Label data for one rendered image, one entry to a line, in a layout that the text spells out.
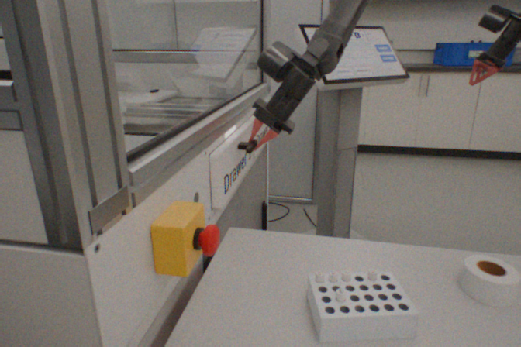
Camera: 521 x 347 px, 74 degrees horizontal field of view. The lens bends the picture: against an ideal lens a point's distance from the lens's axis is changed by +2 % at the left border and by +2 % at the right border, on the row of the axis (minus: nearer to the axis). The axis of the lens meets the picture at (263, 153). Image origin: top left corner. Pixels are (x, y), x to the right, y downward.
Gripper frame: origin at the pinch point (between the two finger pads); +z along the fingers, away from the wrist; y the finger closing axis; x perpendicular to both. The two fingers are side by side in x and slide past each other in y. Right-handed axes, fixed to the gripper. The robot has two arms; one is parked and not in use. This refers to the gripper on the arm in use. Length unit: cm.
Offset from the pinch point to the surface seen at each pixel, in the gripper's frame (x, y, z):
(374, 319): 36.9, -24.8, -3.8
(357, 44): -97, -11, -35
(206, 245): 37.7, -2.8, 1.1
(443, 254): 15.4, -38.7, -9.9
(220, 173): 16.4, 1.8, 2.4
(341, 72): -79, -12, -22
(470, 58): -299, -119, -97
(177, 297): 30.9, -4.6, 17.3
